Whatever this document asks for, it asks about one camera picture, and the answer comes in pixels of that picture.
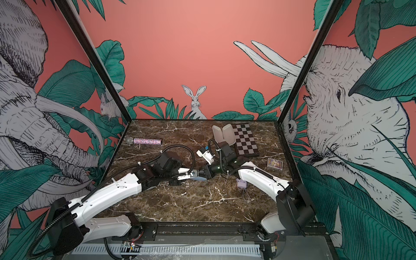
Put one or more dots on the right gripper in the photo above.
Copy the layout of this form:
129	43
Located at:
208	170

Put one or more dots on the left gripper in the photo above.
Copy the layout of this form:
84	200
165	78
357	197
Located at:
176	182

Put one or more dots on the blue zippered umbrella case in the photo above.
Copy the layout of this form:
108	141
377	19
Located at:
198	176

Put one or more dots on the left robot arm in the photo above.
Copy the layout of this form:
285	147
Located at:
72	222

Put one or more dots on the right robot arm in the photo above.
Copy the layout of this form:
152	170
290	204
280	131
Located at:
295	208

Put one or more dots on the purple folded umbrella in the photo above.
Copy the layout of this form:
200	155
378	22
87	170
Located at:
241	184

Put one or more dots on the purple zippered umbrella case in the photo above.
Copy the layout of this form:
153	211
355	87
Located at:
224	134

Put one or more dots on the checkered chess board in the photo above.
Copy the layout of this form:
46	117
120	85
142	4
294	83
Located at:
245	144

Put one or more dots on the glittery purple bottle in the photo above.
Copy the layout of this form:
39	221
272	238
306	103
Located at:
143	141

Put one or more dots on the small card box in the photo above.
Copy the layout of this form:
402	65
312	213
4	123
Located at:
274	164

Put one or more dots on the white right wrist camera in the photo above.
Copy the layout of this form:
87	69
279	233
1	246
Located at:
204	152

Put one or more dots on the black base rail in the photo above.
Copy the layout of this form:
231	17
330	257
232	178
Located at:
149	231

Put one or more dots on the white perforated cable duct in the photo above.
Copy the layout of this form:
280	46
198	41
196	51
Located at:
251	250

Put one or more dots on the right black frame post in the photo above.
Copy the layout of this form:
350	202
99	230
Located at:
322	33

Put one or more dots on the black frame post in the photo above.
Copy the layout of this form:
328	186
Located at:
72	18
322	33

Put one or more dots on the left black frame post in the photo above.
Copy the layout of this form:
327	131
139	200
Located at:
72	18

